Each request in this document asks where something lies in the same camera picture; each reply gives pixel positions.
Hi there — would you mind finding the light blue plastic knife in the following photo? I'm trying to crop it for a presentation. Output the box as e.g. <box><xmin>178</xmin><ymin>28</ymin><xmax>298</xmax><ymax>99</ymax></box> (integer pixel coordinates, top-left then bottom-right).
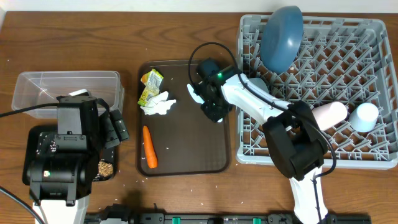
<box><xmin>187</xmin><ymin>84</ymin><xmax>224</xmax><ymax>123</ymax></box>

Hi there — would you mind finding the brown food piece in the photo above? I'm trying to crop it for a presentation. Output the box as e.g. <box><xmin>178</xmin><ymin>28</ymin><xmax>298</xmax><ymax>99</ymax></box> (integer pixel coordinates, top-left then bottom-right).
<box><xmin>98</xmin><ymin>161</ymin><xmax>114</xmax><ymax>177</ymax></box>

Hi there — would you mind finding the cooked white rice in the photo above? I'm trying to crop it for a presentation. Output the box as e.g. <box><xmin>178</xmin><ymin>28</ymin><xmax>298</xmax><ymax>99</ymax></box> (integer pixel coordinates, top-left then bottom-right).
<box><xmin>36</xmin><ymin>132</ymin><xmax>57</xmax><ymax>157</ymax></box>

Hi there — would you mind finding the orange carrot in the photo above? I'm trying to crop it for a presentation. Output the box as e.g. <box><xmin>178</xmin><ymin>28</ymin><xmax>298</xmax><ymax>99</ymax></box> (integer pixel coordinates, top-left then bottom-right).
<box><xmin>142</xmin><ymin>126</ymin><xmax>158</xmax><ymax>169</ymax></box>

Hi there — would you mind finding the white tissue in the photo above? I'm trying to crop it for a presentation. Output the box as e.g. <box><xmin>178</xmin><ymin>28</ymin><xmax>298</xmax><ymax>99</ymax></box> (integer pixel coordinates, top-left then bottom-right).
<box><xmin>140</xmin><ymin>91</ymin><xmax>177</xmax><ymax>115</ymax></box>

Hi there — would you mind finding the light blue bowl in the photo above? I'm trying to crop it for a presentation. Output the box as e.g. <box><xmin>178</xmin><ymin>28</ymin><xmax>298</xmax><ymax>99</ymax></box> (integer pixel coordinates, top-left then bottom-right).
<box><xmin>249</xmin><ymin>77</ymin><xmax>269</xmax><ymax>93</ymax></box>

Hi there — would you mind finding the green snack wrapper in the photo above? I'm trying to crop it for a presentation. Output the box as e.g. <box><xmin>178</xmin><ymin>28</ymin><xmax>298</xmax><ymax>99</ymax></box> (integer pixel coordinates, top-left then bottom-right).
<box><xmin>137</xmin><ymin>69</ymin><xmax>164</xmax><ymax>106</ymax></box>

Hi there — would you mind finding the dark blue plate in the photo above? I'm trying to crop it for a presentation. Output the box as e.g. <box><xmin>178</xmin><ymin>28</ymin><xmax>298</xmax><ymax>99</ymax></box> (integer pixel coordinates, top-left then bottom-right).
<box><xmin>260</xmin><ymin>6</ymin><xmax>303</xmax><ymax>73</ymax></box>

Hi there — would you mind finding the pink cup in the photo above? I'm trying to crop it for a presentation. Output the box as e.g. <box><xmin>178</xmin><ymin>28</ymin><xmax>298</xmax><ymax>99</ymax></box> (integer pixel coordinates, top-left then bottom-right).
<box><xmin>312</xmin><ymin>101</ymin><xmax>348</xmax><ymax>131</ymax></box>

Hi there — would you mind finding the light blue cup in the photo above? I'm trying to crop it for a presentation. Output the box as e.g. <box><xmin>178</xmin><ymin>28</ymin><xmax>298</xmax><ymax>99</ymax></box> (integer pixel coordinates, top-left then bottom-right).
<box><xmin>349</xmin><ymin>103</ymin><xmax>379</xmax><ymax>133</ymax></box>

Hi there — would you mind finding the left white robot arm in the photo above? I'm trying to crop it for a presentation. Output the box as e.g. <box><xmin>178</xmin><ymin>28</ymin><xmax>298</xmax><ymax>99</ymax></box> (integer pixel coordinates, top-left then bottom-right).
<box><xmin>23</xmin><ymin>95</ymin><xmax>129</xmax><ymax>223</ymax></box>

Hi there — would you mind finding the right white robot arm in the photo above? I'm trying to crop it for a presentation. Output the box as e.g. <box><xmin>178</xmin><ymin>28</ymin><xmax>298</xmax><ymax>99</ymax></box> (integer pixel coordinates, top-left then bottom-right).
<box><xmin>190</xmin><ymin>58</ymin><xmax>334</xmax><ymax>223</ymax></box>

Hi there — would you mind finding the black waste bin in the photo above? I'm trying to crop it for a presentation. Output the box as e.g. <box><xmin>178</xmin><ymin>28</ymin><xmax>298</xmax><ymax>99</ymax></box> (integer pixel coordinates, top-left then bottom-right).
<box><xmin>22</xmin><ymin>124</ymin><xmax>118</xmax><ymax>185</ymax></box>

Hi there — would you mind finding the grey dishwasher rack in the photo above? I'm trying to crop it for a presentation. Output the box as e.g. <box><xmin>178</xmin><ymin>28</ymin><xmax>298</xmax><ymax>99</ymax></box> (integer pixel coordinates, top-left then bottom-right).
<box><xmin>237</xmin><ymin>15</ymin><xmax>397</xmax><ymax>170</ymax></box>

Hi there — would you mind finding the clear plastic bin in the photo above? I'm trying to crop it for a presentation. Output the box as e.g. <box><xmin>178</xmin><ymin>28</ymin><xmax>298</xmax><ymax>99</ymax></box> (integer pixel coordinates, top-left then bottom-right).
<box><xmin>11</xmin><ymin>71</ymin><xmax>124</xmax><ymax>111</ymax></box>

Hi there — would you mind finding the brown serving tray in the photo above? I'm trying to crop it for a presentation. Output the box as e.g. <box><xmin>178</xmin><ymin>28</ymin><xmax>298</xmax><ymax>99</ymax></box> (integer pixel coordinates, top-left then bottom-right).
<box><xmin>136</xmin><ymin>60</ymin><xmax>231</xmax><ymax>177</ymax></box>

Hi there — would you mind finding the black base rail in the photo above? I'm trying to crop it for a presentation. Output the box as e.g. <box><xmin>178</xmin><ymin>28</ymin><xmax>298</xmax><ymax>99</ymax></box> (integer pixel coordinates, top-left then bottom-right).
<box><xmin>83</xmin><ymin>203</ymin><xmax>373</xmax><ymax>224</ymax></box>

